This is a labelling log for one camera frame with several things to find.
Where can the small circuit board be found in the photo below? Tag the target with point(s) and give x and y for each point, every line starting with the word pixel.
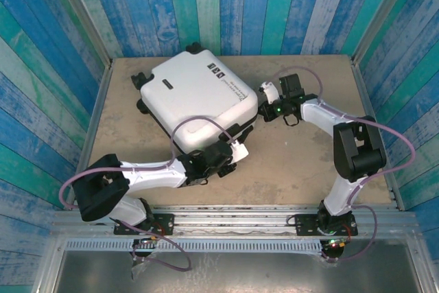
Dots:
pixel 335 244
pixel 149 239

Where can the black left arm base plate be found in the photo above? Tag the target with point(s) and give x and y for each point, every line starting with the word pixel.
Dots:
pixel 164 221

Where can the aluminium corner post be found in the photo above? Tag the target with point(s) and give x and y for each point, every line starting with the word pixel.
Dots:
pixel 82 15
pixel 384 11

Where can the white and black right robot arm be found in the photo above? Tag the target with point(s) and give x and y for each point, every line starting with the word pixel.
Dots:
pixel 343 190

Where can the aluminium rail frame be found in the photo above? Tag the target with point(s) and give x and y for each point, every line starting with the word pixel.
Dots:
pixel 233 219

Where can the steel sheet panel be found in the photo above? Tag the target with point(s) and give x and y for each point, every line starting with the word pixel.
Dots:
pixel 240 272

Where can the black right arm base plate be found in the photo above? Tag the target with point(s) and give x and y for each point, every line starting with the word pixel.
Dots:
pixel 307 224

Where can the white hard-shell suitcase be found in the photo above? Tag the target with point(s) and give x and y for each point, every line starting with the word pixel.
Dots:
pixel 199 97

